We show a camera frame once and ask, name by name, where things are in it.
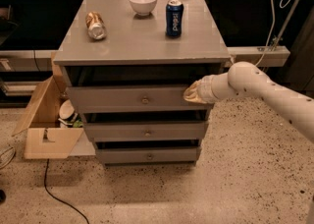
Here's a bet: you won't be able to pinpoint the grey top drawer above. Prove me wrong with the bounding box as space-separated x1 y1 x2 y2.
67 85 212 113

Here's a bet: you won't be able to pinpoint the grey drawer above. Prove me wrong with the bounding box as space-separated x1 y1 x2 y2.
96 146 201 164
84 122 208 141
67 85 212 113

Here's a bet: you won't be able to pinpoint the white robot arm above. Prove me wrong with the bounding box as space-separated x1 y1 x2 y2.
183 62 314 142

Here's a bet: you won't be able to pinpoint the grey drawer cabinet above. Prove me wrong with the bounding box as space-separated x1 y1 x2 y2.
54 0 230 152

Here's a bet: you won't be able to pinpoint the grey middle drawer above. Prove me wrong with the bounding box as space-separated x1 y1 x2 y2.
84 122 208 141

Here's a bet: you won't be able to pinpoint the grey bottom drawer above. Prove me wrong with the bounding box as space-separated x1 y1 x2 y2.
96 146 201 164

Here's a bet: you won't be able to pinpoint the blue Pepsi can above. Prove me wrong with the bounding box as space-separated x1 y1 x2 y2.
166 0 183 37

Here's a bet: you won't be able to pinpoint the white ceramic bowl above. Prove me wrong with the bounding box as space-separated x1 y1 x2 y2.
129 0 158 16

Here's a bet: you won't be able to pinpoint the tipped gold drink can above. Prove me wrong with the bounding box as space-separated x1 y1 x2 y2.
85 12 107 40

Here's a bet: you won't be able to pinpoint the white dishes in box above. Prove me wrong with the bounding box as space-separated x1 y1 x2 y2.
58 99 82 128

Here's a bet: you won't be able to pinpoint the metal diagonal pole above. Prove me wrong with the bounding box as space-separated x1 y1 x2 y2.
255 0 300 69

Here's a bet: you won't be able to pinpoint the open cardboard box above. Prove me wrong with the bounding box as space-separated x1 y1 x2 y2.
12 52 83 159

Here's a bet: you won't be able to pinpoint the white hanging cable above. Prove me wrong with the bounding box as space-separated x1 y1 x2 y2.
230 0 296 69

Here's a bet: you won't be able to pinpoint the black floor cable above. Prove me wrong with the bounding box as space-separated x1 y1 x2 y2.
43 158 90 224

